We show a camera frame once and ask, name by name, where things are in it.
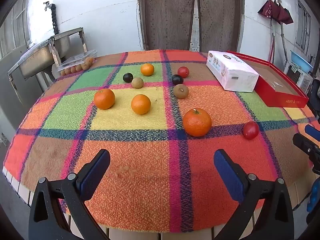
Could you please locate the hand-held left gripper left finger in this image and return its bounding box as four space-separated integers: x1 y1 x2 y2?
28 149 111 240

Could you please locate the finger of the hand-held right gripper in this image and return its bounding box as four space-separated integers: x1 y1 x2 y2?
304 124 320 146
293 133 320 176

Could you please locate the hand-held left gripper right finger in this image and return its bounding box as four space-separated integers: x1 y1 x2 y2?
212 149 295 240

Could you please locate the red cardboard box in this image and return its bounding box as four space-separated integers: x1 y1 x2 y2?
226 51 310 108

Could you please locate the red cherry tomato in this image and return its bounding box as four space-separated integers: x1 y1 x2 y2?
243 121 260 140
177 66 190 78

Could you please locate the large orange mandarin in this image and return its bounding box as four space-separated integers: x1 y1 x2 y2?
182 108 212 137

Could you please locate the brown kiwi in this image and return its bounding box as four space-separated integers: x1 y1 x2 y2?
173 84 189 99
131 77 144 89

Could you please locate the pile of small tan fruits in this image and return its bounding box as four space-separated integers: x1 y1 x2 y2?
60 56 95 76

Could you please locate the person's right hand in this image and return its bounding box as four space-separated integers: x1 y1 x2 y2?
307 180 320 213

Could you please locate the white air conditioner unit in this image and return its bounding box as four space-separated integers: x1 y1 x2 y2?
284 61 313 94

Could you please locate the light blue basin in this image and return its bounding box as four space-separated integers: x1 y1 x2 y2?
290 50 314 73

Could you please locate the colourful plaid blanket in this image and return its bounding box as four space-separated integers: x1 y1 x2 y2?
2 49 320 233

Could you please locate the wooden stick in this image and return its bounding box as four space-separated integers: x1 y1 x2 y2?
271 0 288 63

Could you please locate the white framed window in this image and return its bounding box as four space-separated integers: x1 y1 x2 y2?
295 0 312 54

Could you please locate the white tissue pack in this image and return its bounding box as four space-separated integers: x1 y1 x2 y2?
206 51 260 92

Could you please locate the dark red umbrella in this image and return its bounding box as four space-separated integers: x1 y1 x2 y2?
257 0 294 25

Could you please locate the clear plastic fruit container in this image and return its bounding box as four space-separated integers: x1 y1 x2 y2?
56 50 98 76

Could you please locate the metal sink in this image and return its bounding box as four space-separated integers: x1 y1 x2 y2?
7 27 88 80

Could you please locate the brown ribbed metal door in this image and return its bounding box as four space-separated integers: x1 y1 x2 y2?
137 0 245 53

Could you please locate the barred window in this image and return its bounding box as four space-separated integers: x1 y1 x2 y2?
0 0 32 60

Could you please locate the red broom handle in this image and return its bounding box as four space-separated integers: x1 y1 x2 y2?
269 34 276 63

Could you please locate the black hose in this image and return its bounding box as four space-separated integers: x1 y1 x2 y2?
51 4 60 35

